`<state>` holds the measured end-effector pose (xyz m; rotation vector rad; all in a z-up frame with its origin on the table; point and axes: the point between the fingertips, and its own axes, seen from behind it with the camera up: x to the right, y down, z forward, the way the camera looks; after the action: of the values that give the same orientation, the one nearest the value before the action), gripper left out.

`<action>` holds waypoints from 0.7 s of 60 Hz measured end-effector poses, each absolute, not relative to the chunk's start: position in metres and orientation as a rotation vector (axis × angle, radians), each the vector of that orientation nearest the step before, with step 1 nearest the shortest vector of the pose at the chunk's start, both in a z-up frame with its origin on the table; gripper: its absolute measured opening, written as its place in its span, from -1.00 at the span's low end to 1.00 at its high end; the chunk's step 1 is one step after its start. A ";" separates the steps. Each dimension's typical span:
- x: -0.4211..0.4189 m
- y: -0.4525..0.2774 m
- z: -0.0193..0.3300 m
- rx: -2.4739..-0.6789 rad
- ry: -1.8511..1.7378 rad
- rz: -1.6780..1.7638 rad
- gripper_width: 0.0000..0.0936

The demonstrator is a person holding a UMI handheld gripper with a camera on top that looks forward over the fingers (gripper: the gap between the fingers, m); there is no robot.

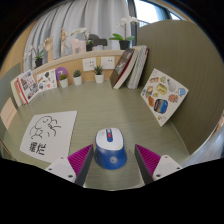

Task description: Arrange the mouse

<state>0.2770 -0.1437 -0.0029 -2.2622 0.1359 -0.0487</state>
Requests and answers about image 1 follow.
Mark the white wall outlet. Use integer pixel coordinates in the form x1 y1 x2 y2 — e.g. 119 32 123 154
100 55 116 70
82 57 98 72

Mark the small potted succulent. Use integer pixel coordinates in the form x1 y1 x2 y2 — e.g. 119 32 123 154
72 69 83 86
92 64 105 84
58 73 70 89

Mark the blue and white computer mouse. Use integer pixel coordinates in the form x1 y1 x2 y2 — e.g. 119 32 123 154
94 127 128 170

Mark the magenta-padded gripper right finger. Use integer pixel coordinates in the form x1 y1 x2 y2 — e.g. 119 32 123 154
134 143 184 185

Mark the pink horse figure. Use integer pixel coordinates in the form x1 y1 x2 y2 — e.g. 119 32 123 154
69 38 87 55

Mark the wooden desk shelf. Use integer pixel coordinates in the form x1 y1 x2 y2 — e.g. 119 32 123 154
31 49 126 84

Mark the purple round disc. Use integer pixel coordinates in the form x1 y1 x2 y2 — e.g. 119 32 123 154
54 66 69 83

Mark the window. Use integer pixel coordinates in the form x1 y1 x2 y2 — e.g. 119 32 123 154
128 0 181 28

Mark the wooden mannequin figure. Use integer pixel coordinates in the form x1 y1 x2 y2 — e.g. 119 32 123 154
59 27 69 58

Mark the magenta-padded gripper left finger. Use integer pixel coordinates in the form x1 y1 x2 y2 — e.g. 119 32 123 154
44 143 95 188

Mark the stack of white books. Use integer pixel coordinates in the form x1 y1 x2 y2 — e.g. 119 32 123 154
125 45 150 90

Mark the wooden hand model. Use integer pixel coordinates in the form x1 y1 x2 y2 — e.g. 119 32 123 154
43 36 55 63

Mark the grey curtain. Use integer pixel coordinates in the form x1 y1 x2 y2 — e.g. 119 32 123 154
23 0 131 73

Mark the red-edged picture magazine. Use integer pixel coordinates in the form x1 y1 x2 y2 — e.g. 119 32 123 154
15 69 40 104

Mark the dark horse figure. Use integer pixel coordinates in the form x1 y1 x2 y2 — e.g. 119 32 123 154
88 33 108 51

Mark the white cartoon-print mouse pad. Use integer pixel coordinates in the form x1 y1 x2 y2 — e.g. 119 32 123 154
19 110 78 164

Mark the beige card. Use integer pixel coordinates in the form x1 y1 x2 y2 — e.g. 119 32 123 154
0 97 18 130

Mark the white sticker sheet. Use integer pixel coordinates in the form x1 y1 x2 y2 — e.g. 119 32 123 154
139 68 190 128

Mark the white illustrated card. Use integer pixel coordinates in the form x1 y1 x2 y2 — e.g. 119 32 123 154
35 68 58 93

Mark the white book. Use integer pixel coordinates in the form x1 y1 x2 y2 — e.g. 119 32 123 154
9 77 26 108

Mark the white orchid in black pot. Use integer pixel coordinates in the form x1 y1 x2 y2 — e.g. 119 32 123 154
23 44 45 69
108 15 139 51
69 27 94 52

